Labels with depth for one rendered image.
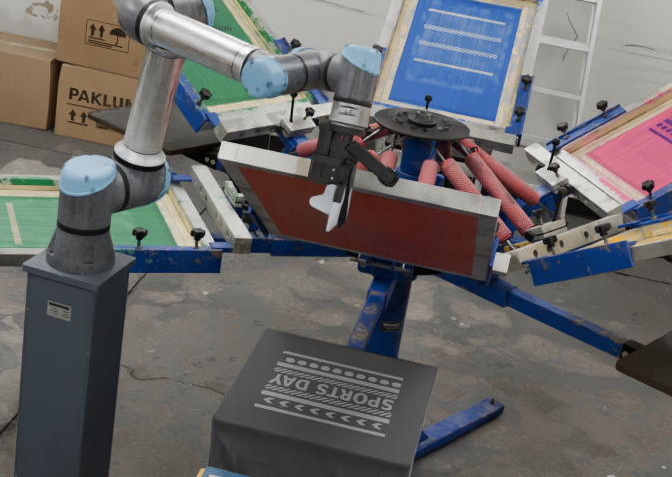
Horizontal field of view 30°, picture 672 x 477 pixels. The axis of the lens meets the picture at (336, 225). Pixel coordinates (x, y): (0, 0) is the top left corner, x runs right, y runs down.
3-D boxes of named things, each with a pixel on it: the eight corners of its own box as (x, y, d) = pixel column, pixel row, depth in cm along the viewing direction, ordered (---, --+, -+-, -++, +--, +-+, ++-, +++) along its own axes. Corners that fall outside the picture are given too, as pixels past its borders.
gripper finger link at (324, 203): (303, 226, 234) (315, 186, 238) (333, 233, 233) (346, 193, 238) (302, 217, 231) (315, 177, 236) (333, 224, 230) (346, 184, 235)
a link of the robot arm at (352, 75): (356, 47, 243) (392, 53, 239) (344, 103, 244) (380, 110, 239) (332, 40, 237) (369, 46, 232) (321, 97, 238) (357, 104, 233)
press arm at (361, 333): (327, 453, 284) (331, 430, 282) (302, 447, 285) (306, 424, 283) (406, 258, 399) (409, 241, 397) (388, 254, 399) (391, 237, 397)
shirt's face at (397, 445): (408, 466, 268) (408, 464, 268) (213, 419, 274) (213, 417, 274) (435, 368, 312) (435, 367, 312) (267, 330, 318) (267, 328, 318)
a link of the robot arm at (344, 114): (373, 109, 242) (368, 107, 234) (368, 132, 242) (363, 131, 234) (335, 101, 243) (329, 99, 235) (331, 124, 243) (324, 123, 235)
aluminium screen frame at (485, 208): (497, 217, 250) (501, 199, 250) (217, 157, 257) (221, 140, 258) (485, 281, 326) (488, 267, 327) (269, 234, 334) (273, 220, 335)
